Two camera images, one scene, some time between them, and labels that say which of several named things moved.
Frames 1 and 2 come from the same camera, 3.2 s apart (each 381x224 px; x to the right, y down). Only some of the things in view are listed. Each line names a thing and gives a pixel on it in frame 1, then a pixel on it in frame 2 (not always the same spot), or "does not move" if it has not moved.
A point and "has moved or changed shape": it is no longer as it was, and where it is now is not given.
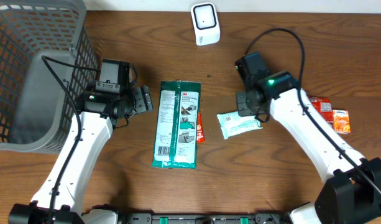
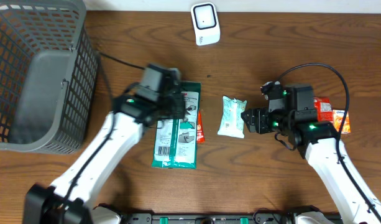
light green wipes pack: (232, 124) has moved or changed shape
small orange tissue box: (341, 121) does not move
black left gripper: (142, 99) -> (178, 101)
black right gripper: (242, 109) -> (257, 116)
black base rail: (204, 218) does not move
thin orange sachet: (200, 134) does not move
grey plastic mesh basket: (32, 109) does not move
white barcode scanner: (206, 23) does not move
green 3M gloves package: (176, 136) does not move
